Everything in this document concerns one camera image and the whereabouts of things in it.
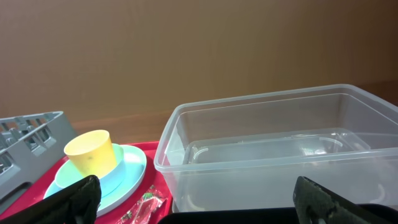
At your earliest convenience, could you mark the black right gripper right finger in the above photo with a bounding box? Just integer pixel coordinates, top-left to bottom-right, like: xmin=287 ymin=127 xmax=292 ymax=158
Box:
xmin=293 ymin=176 xmax=389 ymax=224

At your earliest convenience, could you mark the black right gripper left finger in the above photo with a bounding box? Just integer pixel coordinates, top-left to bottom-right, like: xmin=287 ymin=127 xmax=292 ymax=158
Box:
xmin=1 ymin=175 xmax=101 ymax=224

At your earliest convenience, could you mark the yellow plastic cup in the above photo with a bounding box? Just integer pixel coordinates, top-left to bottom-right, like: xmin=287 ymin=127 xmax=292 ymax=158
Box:
xmin=63 ymin=129 xmax=118 ymax=178

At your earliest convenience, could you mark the red candy wrapper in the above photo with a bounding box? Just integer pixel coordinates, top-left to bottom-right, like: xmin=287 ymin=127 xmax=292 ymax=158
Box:
xmin=116 ymin=185 xmax=167 ymax=224

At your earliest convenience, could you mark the grey dishwasher rack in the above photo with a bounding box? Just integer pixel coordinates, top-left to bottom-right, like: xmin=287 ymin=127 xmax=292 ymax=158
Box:
xmin=1 ymin=111 xmax=77 ymax=200

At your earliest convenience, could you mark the small mint green bowl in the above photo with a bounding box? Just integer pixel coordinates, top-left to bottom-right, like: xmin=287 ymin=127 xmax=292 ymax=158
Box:
xmin=55 ymin=144 xmax=126 ymax=190

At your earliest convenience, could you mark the light blue plate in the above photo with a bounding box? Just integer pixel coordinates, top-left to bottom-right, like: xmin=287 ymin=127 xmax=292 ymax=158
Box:
xmin=44 ymin=145 xmax=147 ymax=217

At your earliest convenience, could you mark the red serving tray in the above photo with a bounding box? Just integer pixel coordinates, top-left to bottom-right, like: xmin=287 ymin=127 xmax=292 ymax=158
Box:
xmin=1 ymin=142 xmax=173 ymax=224

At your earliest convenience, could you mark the clear plastic bin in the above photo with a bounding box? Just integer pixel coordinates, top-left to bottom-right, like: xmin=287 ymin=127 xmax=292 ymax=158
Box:
xmin=154 ymin=84 xmax=397 ymax=212

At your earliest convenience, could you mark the black tray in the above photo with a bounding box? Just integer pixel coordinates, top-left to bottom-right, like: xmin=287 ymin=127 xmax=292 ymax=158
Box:
xmin=157 ymin=203 xmax=398 ymax=224

